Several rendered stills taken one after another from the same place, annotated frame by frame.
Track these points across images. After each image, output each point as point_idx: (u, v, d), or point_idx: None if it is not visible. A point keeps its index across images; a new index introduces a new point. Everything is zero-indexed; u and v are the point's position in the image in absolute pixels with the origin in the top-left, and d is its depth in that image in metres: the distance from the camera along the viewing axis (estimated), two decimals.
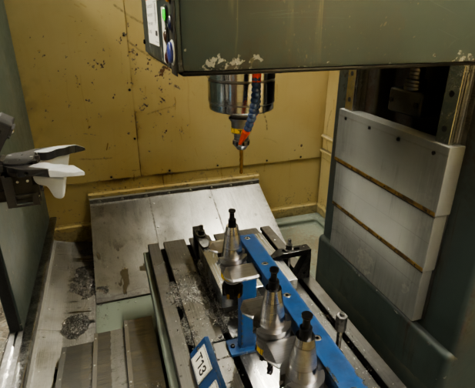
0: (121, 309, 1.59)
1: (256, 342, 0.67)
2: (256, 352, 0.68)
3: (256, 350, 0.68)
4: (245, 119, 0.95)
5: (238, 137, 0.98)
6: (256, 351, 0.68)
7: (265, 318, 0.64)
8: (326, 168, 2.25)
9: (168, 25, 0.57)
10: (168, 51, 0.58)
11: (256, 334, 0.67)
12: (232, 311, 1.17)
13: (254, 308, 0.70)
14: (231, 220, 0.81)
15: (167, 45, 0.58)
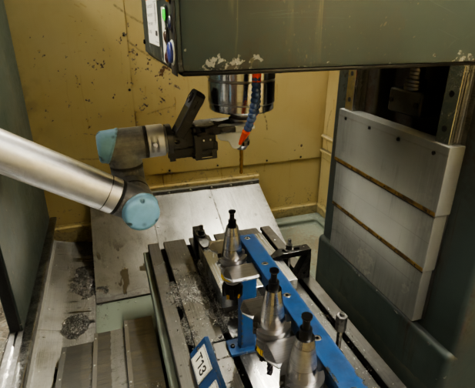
0: (121, 309, 1.59)
1: (256, 343, 0.67)
2: (256, 352, 0.68)
3: (256, 351, 0.68)
4: (245, 119, 0.95)
5: None
6: (256, 352, 0.68)
7: (265, 319, 0.64)
8: (326, 168, 2.25)
9: (168, 25, 0.57)
10: (168, 51, 0.58)
11: (256, 335, 0.67)
12: (232, 311, 1.17)
13: (254, 308, 0.70)
14: (231, 221, 0.81)
15: (167, 45, 0.58)
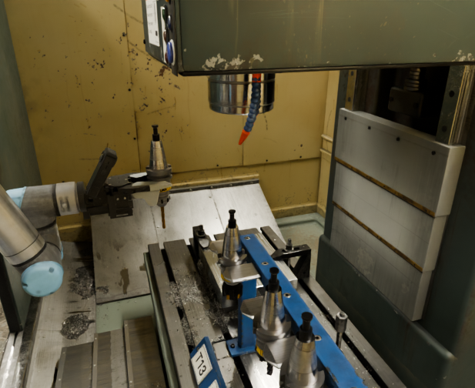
0: (121, 309, 1.59)
1: (256, 343, 0.67)
2: (256, 352, 0.68)
3: (256, 351, 0.68)
4: (162, 178, 0.94)
5: None
6: (256, 352, 0.68)
7: (265, 319, 0.64)
8: (326, 168, 2.25)
9: (168, 25, 0.57)
10: (168, 51, 0.58)
11: (256, 335, 0.67)
12: (232, 311, 1.17)
13: (254, 308, 0.70)
14: (231, 221, 0.81)
15: (167, 45, 0.58)
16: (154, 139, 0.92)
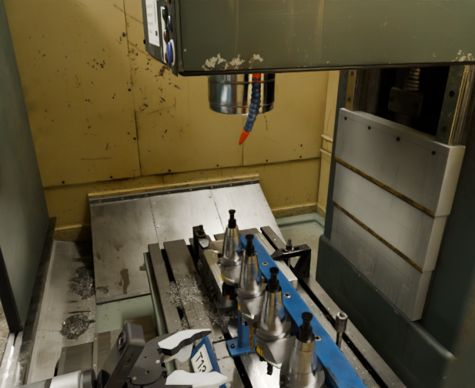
0: (121, 309, 1.59)
1: (256, 343, 0.67)
2: (256, 352, 0.68)
3: (256, 351, 0.68)
4: None
5: (247, 316, 0.77)
6: (256, 352, 0.68)
7: (265, 319, 0.64)
8: (326, 168, 2.25)
9: (168, 25, 0.57)
10: (168, 51, 0.58)
11: (256, 335, 0.67)
12: (232, 311, 1.17)
13: (254, 308, 0.70)
14: (231, 221, 0.81)
15: (167, 45, 0.58)
16: (249, 254, 0.72)
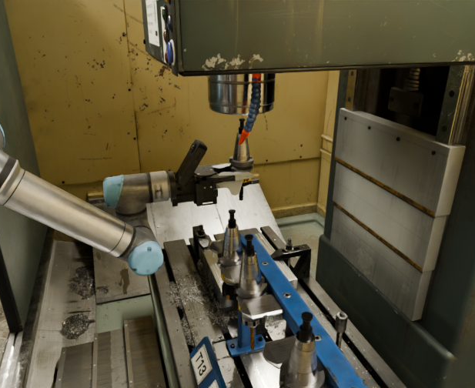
0: (121, 309, 1.59)
1: None
2: None
3: None
4: None
5: (247, 316, 0.77)
6: None
7: (236, 153, 1.00)
8: (326, 168, 2.25)
9: (168, 25, 0.57)
10: (168, 51, 0.58)
11: None
12: (232, 311, 1.17)
13: (254, 308, 0.70)
14: (231, 221, 0.81)
15: (167, 45, 0.58)
16: (248, 254, 0.72)
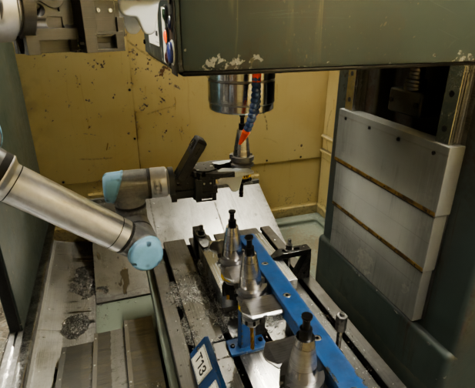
0: (121, 309, 1.59)
1: None
2: None
3: None
4: None
5: (247, 316, 0.77)
6: None
7: (236, 148, 0.99)
8: (326, 168, 2.25)
9: (168, 25, 0.57)
10: (168, 51, 0.58)
11: None
12: (232, 311, 1.17)
13: (254, 308, 0.70)
14: (231, 221, 0.81)
15: (167, 45, 0.58)
16: (248, 254, 0.72)
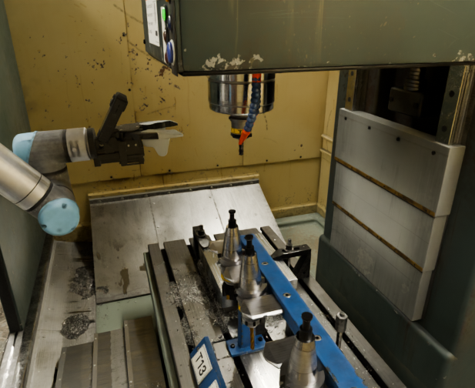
0: (121, 309, 1.59)
1: (231, 126, 0.98)
2: (231, 134, 0.99)
3: (231, 133, 0.99)
4: None
5: (247, 316, 0.77)
6: (231, 134, 0.99)
7: None
8: (326, 168, 2.25)
9: (168, 25, 0.57)
10: (168, 51, 0.58)
11: None
12: (232, 311, 1.17)
13: (254, 308, 0.70)
14: (231, 221, 0.81)
15: (167, 45, 0.58)
16: (248, 254, 0.72)
